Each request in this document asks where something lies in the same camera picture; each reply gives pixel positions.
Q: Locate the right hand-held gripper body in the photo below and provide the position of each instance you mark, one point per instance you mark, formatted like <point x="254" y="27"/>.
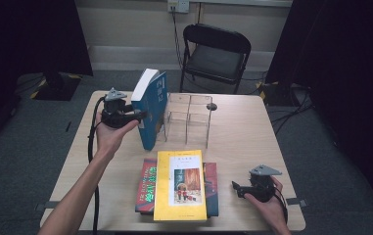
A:
<point x="262" y="187"/>

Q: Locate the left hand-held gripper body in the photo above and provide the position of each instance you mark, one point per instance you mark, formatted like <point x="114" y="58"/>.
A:
<point x="115" y="114"/>

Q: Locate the thick blue book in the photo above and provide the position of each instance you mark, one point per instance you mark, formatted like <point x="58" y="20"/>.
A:
<point x="151" y="111"/>

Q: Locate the clear acrylic book organizer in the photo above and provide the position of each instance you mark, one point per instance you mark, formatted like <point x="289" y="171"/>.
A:
<point x="190" y="117"/>

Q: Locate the yellow book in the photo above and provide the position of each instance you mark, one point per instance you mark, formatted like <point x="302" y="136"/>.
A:
<point x="180" y="186"/>

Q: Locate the red illustrated book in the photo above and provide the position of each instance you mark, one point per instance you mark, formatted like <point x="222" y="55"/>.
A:
<point x="145" y="186"/>

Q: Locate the person's right hand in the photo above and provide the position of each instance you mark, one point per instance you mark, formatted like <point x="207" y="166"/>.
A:
<point x="270" y="209"/>

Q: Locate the person's left hand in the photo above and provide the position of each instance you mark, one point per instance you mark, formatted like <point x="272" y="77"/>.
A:
<point x="110" y="140"/>

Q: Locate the grey tape strip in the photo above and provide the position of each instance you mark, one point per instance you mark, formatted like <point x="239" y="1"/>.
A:
<point x="295" y="201"/>
<point x="48" y="205"/>

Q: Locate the black stand base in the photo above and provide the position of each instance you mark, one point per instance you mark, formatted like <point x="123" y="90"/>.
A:
<point x="56" y="86"/>
<point x="273" y="93"/>

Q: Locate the black folding chair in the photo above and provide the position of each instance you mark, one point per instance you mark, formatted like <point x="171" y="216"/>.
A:
<point x="215" y="58"/>

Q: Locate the black curtain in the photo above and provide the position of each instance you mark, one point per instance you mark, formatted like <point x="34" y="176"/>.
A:
<point x="347" y="65"/>
<point x="27" y="39"/>

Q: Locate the white wall socket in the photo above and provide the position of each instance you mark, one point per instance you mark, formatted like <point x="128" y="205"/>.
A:
<point x="178" y="6"/>

